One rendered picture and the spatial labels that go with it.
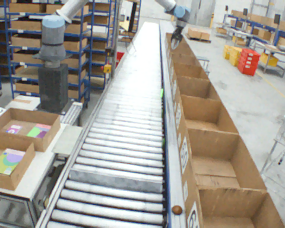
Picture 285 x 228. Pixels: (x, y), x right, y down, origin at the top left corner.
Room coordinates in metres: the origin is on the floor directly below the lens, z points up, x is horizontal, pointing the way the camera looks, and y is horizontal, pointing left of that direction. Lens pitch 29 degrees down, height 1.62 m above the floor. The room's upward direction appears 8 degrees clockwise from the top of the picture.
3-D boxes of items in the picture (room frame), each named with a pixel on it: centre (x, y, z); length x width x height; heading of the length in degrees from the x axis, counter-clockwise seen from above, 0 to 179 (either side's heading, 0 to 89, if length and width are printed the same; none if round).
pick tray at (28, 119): (1.10, 0.72, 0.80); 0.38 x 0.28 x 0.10; 91
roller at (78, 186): (0.79, 0.09, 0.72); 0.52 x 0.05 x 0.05; 90
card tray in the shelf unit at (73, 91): (2.66, 1.03, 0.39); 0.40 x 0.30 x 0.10; 91
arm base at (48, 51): (1.52, 0.69, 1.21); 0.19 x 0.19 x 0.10
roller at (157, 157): (1.11, 0.09, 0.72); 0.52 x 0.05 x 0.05; 90
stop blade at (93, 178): (0.82, 0.09, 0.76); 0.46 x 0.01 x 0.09; 90
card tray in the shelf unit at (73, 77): (2.66, 1.02, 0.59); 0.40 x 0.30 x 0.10; 88
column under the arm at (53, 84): (1.53, 0.69, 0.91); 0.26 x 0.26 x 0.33; 2
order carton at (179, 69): (1.96, -0.36, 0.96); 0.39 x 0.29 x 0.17; 0
